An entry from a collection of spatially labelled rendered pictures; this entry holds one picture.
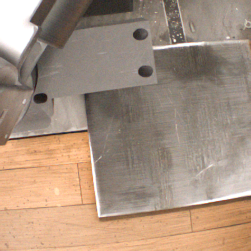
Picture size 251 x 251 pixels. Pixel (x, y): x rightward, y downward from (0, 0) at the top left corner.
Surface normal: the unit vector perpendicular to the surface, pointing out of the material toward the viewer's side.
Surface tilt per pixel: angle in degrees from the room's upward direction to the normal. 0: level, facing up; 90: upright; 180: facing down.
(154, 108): 0
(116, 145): 0
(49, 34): 57
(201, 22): 0
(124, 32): 31
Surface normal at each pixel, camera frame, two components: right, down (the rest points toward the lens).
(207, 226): -0.02, -0.32
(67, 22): 0.73, 0.50
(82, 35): 0.09, 0.20
